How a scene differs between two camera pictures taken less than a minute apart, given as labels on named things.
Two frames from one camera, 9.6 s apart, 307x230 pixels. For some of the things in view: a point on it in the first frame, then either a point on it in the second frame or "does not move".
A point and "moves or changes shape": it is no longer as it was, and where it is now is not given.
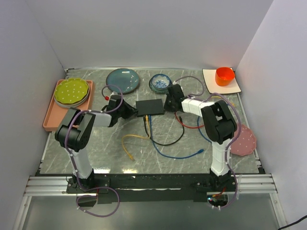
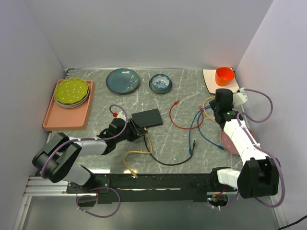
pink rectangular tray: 55,114 does not move
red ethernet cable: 188,127 moves or changes shape
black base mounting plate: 144,189 does not move
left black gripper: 131,110 to 140,131
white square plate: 213,87 does not move
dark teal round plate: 127,79 does not move
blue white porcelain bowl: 159,83 does not move
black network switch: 154,107 to 148,119
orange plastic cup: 224,76 does not move
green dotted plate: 71,90 does not move
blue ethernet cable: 199,130 does not move
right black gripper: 166,108 to 212,102
